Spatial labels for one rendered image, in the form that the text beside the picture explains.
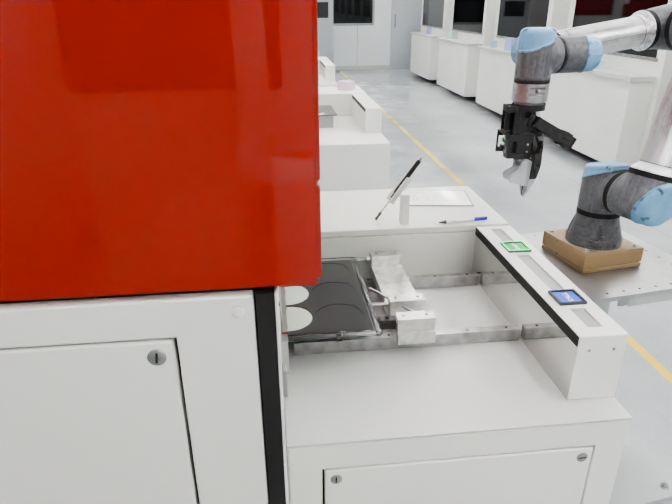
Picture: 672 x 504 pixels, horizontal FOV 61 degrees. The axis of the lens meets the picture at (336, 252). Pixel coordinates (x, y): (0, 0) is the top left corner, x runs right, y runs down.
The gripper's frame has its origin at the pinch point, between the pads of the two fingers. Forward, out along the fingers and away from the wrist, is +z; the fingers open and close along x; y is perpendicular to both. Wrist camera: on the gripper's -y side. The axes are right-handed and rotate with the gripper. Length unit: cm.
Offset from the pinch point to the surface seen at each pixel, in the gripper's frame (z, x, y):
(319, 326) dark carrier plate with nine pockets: 21, 21, 51
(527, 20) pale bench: -17, -642, -277
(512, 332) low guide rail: 26.4, 19.1, 7.8
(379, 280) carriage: 22.6, -2.2, 33.8
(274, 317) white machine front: -8, 66, 59
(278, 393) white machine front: 2, 66, 59
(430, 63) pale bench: 72, -1022, -255
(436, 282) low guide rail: 27.1, -7.9, 17.5
